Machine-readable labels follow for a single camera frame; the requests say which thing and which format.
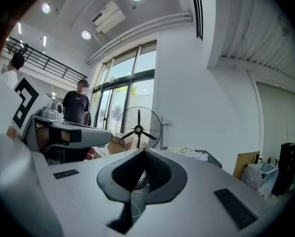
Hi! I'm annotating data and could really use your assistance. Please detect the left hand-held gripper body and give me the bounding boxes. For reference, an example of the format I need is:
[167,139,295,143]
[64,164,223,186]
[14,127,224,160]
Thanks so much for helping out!
[7,73,64,158]

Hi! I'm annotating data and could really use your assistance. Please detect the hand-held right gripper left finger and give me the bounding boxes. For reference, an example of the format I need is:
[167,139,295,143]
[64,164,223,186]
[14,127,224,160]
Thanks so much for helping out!
[31,148,146,237]

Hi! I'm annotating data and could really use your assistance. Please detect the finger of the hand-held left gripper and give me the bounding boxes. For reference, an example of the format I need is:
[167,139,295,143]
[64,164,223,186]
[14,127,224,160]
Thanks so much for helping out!
[49,121,113,150]

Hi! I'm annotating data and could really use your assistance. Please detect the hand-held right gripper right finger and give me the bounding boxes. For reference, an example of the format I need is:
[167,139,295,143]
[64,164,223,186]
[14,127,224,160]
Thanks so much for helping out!
[127,148,290,237]

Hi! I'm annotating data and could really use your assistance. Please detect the white textured cloth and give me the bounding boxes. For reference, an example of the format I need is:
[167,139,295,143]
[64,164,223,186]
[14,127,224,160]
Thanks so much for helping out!
[179,150,209,161]

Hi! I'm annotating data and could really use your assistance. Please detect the large plain cardboard box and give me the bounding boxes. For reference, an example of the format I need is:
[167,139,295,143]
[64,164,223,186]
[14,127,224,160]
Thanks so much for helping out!
[107,135,138,156]

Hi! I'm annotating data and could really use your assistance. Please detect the beige cloth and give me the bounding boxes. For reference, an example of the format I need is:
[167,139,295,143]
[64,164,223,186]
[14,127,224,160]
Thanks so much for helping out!
[166,146,189,155]

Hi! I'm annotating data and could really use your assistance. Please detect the black metal railing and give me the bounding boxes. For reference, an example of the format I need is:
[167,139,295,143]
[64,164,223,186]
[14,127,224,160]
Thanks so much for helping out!
[2,37,88,85]

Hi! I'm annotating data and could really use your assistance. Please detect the black standing fan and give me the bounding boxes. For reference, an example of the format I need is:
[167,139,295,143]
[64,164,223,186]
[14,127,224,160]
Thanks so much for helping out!
[115,106,163,151]

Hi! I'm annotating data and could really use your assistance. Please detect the brown wooden board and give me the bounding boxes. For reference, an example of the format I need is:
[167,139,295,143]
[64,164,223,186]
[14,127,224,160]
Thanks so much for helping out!
[233,151,261,181]

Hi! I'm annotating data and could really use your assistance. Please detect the clear plastic storage bag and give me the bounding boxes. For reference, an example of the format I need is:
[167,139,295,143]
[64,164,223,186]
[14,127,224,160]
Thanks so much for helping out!
[241,162,279,200]

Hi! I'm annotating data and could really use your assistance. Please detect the grey roller door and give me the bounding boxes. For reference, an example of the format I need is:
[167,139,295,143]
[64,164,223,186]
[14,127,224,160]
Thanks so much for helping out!
[255,82,295,158]

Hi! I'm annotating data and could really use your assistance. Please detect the ceiling air conditioner unit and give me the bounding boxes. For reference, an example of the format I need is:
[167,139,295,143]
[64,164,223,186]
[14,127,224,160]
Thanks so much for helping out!
[90,0,126,34]

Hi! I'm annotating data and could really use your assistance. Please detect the white ceiling pipes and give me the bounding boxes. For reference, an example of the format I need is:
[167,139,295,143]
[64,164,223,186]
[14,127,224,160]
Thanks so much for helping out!
[85,11,194,64]

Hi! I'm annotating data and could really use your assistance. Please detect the black ceiling vent strip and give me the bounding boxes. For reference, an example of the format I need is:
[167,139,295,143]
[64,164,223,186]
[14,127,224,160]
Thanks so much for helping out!
[189,0,204,41]

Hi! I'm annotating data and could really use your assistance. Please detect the grey gripper camera module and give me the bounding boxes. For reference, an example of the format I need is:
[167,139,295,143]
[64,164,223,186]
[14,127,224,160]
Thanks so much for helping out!
[40,101,64,120]

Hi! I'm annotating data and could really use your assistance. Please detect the white cable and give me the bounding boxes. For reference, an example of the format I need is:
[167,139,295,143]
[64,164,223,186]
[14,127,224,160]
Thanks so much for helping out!
[130,191,150,218]

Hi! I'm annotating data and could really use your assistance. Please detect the glass door with dark frame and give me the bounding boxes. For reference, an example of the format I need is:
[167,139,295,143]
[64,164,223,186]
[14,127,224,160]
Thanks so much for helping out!
[89,40,158,136]

